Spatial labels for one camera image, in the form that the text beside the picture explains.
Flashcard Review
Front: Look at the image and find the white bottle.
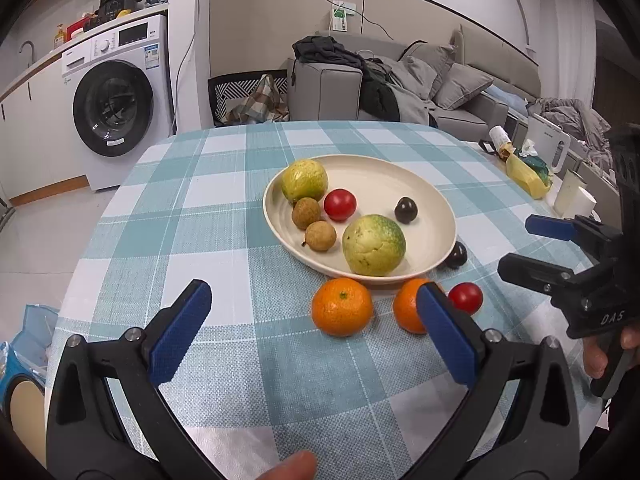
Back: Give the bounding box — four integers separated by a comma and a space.
487, 126, 512, 153

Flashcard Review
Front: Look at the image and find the person's left hand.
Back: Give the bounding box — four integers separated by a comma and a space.
262, 450, 319, 480

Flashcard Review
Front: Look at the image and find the large green guava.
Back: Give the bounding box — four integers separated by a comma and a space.
342, 214, 407, 277

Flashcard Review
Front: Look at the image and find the cream round plate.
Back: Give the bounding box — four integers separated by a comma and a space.
263, 154, 458, 281

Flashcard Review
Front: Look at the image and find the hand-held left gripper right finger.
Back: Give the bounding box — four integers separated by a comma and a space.
400, 281, 581, 480

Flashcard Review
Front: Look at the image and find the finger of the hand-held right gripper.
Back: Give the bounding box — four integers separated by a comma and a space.
525, 214, 602, 249
497, 253, 577, 297

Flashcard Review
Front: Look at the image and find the yellow bag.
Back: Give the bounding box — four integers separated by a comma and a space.
505, 152, 553, 200

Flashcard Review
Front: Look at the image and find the teal checked tablecloth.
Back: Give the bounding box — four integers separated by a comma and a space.
44, 120, 611, 480

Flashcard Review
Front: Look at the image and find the round beige stool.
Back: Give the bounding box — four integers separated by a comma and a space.
0, 374, 47, 461

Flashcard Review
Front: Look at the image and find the white cup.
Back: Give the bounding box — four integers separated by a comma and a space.
555, 170, 597, 218

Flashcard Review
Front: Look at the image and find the brown longan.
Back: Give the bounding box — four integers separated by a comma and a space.
292, 197, 322, 231
302, 220, 337, 251

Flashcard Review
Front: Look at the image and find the yellow-green guava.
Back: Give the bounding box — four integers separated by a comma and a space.
280, 159, 329, 204

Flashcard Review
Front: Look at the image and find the white electric kettle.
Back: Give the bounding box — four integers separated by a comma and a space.
527, 112, 571, 171

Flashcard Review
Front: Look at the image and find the red box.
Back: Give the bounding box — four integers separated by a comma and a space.
66, 17, 93, 41

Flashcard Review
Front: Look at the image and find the white washing machine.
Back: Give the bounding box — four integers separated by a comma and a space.
61, 14, 176, 192

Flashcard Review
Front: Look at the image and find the blue plastic bag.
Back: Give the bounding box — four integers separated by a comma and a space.
0, 304, 61, 386

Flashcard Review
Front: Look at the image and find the white kitchen cabinet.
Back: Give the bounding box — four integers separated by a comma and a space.
0, 52, 88, 206

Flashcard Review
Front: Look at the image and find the grey blanket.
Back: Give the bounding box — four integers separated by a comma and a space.
527, 97, 613, 173

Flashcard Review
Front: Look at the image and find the green-labelled wall device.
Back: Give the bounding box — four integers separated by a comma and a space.
331, 1, 357, 33

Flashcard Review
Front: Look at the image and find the grey sofa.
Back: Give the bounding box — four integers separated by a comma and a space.
286, 25, 542, 133

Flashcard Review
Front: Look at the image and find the grey pillow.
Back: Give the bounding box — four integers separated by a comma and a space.
432, 62, 495, 111
400, 42, 457, 101

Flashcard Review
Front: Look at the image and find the red cherry tomato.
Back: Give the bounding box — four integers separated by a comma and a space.
447, 282, 484, 316
323, 188, 358, 222

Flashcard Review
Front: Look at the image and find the person's right hand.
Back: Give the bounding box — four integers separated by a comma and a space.
582, 324, 640, 381

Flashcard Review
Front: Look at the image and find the dark plum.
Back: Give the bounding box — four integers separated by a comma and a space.
394, 197, 419, 224
445, 241, 468, 269

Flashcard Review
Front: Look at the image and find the plaid cloth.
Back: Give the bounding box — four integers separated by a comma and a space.
225, 74, 291, 124

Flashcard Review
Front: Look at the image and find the black patterned chair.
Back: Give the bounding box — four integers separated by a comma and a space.
207, 71, 290, 128

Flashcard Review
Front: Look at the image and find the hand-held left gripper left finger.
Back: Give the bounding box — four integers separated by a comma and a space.
46, 280, 221, 480

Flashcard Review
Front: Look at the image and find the black pressure cooker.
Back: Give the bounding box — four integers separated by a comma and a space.
99, 0, 143, 20

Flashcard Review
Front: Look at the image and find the dark clothes pile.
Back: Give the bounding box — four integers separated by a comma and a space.
292, 35, 401, 122

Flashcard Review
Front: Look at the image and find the orange mandarin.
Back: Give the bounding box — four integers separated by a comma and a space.
393, 278, 437, 335
311, 277, 374, 337

